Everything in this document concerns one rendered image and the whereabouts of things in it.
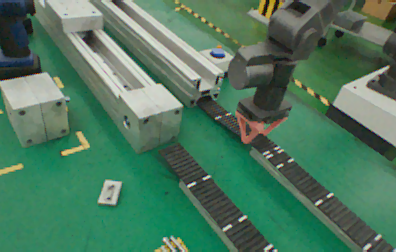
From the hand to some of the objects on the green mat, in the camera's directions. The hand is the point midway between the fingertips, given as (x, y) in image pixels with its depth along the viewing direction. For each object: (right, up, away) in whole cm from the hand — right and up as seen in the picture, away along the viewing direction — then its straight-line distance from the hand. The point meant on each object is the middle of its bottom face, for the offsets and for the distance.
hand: (253, 136), depth 69 cm
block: (-23, +1, 0) cm, 23 cm away
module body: (-34, +32, +35) cm, 58 cm away
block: (-45, +2, -3) cm, 45 cm away
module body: (-49, +26, +25) cm, 61 cm away
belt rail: (+13, -37, -36) cm, 53 cm away
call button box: (-8, +19, +26) cm, 33 cm away
